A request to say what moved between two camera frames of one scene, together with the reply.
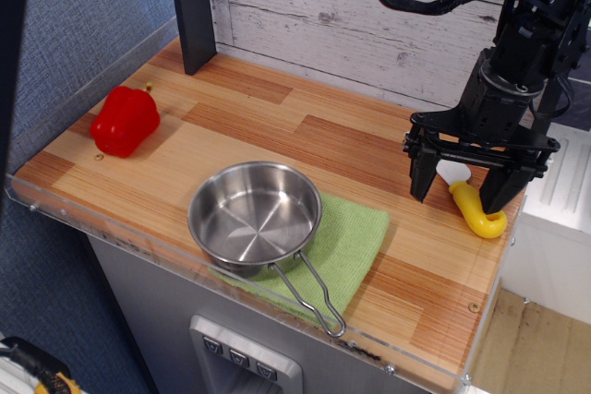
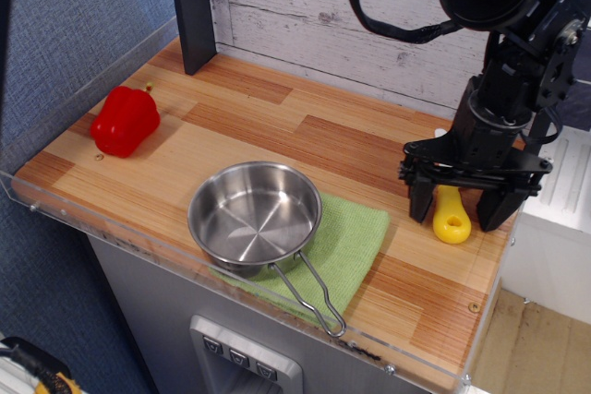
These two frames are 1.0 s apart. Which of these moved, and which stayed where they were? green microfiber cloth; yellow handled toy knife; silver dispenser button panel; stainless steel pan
Moved: yellow handled toy knife
Stayed: green microfiber cloth; stainless steel pan; silver dispenser button panel
